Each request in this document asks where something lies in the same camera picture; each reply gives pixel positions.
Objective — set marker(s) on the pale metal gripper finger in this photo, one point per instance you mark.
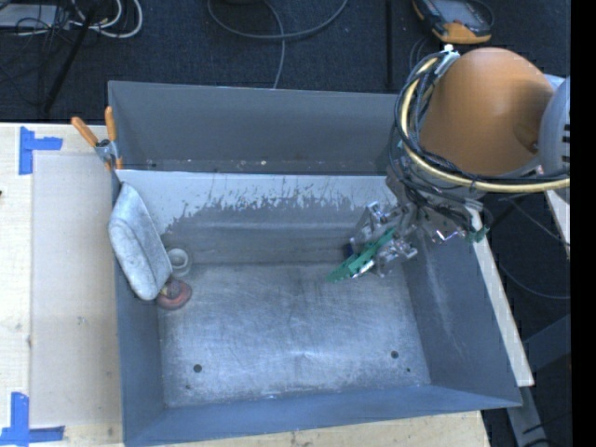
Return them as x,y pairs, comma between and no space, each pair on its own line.
404,249
375,213

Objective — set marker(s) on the dark green block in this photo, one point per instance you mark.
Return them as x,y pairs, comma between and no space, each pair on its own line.
359,261

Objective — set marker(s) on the grey metal bin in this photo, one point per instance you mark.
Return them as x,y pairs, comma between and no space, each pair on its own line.
288,333

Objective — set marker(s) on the clear glass cup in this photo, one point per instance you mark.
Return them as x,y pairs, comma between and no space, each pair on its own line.
180,260

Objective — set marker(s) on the pale wood flat board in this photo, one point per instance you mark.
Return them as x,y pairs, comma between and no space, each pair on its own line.
70,273

